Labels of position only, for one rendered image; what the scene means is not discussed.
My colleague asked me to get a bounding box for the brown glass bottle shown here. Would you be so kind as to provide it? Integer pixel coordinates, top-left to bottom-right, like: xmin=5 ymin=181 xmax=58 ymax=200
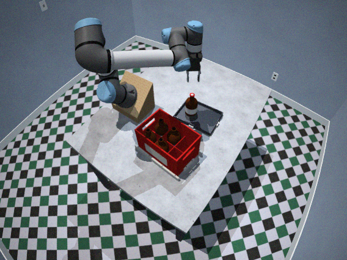
xmin=143 ymin=128 xmax=157 ymax=143
xmin=167 ymin=127 xmax=181 ymax=146
xmin=155 ymin=118 xmax=169 ymax=137
xmin=155 ymin=137 xmax=169 ymax=153

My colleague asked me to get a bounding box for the red crate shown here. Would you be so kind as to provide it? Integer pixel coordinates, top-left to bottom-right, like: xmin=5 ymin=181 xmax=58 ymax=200
xmin=137 ymin=112 xmax=202 ymax=176

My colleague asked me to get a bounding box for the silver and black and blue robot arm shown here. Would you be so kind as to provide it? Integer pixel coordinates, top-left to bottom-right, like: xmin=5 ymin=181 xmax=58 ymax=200
xmin=74 ymin=18 xmax=203 ymax=108

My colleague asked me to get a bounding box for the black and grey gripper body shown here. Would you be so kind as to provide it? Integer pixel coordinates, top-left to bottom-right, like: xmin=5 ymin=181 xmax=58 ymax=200
xmin=187 ymin=43 xmax=203 ymax=71

